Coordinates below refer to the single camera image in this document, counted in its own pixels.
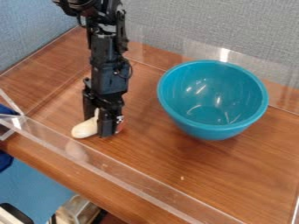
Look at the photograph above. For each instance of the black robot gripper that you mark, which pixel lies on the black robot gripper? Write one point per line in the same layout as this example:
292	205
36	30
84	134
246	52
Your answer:
103	92

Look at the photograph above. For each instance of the plush brown white mushroom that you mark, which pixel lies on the plush brown white mushroom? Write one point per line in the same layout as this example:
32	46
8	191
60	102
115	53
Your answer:
87	128

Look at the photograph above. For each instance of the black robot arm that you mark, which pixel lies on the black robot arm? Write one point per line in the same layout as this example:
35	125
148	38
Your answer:
103	18

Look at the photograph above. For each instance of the blue plastic bowl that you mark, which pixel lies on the blue plastic bowl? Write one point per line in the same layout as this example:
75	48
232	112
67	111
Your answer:
212	98

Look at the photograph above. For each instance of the clear acrylic front barrier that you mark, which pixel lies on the clear acrylic front barrier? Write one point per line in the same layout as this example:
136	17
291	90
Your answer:
130	194

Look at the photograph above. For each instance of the clear acrylic barrier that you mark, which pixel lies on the clear acrylic barrier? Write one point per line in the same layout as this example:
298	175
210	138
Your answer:
280	78
130	194

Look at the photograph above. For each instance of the blue cloth object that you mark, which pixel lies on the blue cloth object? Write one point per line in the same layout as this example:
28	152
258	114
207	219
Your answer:
5	158

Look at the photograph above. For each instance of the grey metal box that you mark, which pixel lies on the grey metal box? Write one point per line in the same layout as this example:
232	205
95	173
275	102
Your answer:
76	211

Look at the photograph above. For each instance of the black white device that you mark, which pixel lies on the black white device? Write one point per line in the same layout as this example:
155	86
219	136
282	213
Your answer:
12	216

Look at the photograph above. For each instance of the clear acrylic back barrier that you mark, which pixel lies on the clear acrylic back barrier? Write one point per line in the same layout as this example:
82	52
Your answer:
280	78

